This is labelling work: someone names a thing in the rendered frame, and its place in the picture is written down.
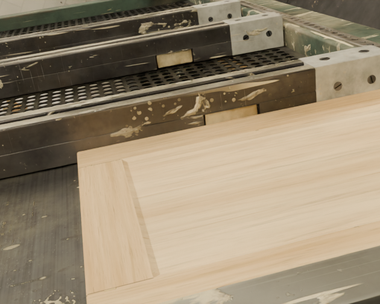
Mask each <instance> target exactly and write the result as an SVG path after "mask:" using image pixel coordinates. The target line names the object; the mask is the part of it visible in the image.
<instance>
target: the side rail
mask: <svg viewBox="0 0 380 304"><path fill-rule="evenodd" d="M180 1H187V0H96V1H89V2H82V3H78V4H70V5H63V6H59V7H51V8H44V9H40V10H33V11H26V12H21V13H15V14H8V15H3V16H0V31H7V30H14V29H18V28H25V27H32V26H36V25H43V24H50V23H54V22H61V21H68V20H73V19H79V18H84V17H91V16H98V15H102V14H109V13H116V12H120V11H127V10H134V9H137V8H144V7H151V6H155V5H162V4H169V3H173V2H180Z"/></svg>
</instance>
